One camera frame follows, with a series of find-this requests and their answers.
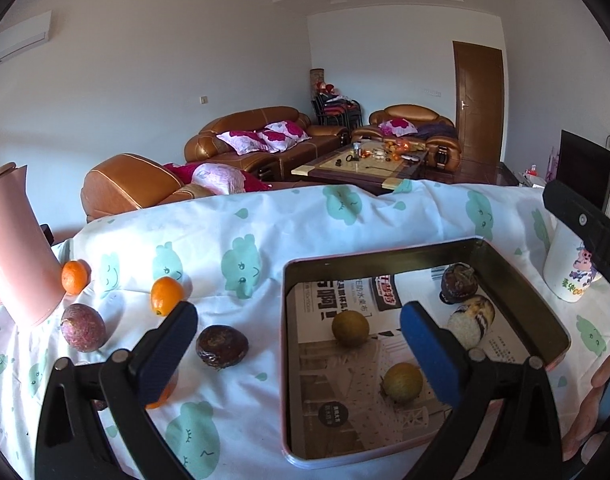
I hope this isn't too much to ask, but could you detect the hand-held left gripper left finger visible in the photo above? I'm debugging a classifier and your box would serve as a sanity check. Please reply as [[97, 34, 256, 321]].
[[35, 301, 200, 480]]

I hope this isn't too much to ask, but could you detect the black flat screen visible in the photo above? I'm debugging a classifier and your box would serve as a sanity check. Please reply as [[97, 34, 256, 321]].
[[555, 129, 610, 216]]

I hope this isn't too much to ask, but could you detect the dark wrinkled passion fruit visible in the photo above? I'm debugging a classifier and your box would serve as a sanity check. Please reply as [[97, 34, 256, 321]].
[[440, 263, 480, 305], [195, 325, 250, 371]]

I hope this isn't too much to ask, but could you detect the brown leather long sofa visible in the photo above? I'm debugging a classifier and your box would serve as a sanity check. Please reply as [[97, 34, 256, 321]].
[[184, 106, 352, 182]]

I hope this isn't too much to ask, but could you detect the yellow-green round fruit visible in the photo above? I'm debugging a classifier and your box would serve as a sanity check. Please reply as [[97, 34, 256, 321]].
[[332, 310, 370, 347], [381, 362, 425, 404]]

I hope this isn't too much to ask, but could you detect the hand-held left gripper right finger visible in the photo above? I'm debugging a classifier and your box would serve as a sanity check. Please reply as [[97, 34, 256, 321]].
[[400, 301, 562, 480]]

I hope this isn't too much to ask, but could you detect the brown wooden door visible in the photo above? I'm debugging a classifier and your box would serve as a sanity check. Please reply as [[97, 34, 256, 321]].
[[452, 40, 506, 164]]

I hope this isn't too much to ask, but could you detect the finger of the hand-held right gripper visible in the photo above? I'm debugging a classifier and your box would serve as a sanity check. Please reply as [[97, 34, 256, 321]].
[[543, 180, 610, 286]]

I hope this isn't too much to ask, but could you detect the small orange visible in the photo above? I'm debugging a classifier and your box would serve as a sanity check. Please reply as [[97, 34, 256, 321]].
[[61, 259, 92, 296], [150, 276, 185, 318], [145, 367, 180, 410]]

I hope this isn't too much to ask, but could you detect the stack of dark chairs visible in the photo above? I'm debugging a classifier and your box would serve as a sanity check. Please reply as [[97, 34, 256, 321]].
[[312, 94, 362, 129]]

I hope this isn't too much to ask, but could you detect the person's right hand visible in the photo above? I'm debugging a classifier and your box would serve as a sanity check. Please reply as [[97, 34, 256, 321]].
[[560, 351, 610, 467]]

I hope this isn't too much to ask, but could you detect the brown leather armchair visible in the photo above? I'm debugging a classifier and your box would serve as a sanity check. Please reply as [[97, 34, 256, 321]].
[[81, 153, 298, 224], [351, 104, 460, 173]]

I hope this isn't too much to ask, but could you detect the purple blanket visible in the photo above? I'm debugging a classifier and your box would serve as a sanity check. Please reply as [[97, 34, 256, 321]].
[[416, 122, 456, 142]]

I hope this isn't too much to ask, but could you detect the white cartoon cup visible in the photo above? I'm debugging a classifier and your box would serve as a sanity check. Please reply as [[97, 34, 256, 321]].
[[543, 220, 604, 303]]

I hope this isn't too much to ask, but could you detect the white air conditioner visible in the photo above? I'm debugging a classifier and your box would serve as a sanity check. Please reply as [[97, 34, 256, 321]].
[[0, 10, 53, 72]]

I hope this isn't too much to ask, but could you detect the pink kettle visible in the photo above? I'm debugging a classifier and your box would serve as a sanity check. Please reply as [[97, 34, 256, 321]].
[[0, 162, 66, 328]]

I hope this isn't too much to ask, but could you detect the printed paper leaflet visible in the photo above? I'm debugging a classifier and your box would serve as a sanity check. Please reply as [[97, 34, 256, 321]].
[[287, 266, 556, 461]]

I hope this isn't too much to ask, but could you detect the dark wooden low cabinet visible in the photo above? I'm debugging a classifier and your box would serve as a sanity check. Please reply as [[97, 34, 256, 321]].
[[477, 161, 546, 189]]

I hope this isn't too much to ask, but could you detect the pale pink floral pillow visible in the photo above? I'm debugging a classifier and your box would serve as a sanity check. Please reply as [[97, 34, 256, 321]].
[[191, 162, 266, 196]]

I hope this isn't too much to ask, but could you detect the wooden coffee table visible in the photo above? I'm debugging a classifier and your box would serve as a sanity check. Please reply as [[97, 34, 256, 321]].
[[291, 139, 430, 196]]

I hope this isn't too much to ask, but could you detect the tall patterned floor vase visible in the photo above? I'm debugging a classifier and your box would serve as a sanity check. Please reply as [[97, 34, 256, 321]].
[[310, 67, 326, 106]]

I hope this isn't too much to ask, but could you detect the purple smooth passion fruit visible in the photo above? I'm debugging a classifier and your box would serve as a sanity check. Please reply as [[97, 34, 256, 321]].
[[60, 303, 106, 351]]

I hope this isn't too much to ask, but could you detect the rectangular metal tin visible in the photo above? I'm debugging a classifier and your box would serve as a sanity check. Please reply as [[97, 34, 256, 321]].
[[281, 237, 572, 461]]

